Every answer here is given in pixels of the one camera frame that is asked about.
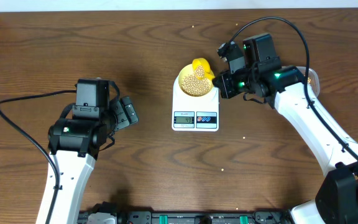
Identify yellow measuring scoop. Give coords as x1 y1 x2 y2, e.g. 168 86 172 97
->
192 58 214 81

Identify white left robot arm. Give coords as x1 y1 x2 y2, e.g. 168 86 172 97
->
36 96 139 223

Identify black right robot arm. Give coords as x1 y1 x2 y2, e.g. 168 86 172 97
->
213 34 358 223

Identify soybeans in scoop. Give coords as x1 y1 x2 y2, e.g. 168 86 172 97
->
194 65 205 80

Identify soybeans in yellow bowl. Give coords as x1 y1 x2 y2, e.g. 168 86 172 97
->
181 75 211 96

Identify yellow bowl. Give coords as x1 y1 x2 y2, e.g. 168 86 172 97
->
178 65 213 90

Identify white kitchen scale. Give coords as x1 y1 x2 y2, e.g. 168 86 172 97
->
172 70 219 132

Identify clear plastic container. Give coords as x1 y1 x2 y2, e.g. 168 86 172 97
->
307 68 320 99

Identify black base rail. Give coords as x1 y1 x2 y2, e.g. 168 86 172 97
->
76 202 292 224

